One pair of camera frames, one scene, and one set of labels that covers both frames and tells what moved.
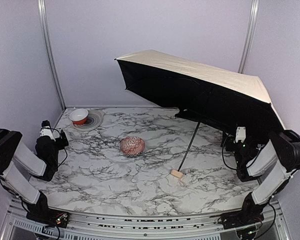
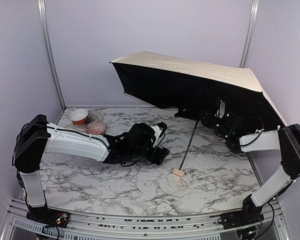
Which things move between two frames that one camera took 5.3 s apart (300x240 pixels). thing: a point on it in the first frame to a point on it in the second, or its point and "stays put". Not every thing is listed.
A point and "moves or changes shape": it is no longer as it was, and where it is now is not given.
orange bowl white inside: (79, 116) stays put
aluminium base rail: (272, 226) stays put
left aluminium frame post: (48, 53) stays put
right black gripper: (228, 141) to (198, 115)
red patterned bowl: (132, 146) moves or changes shape
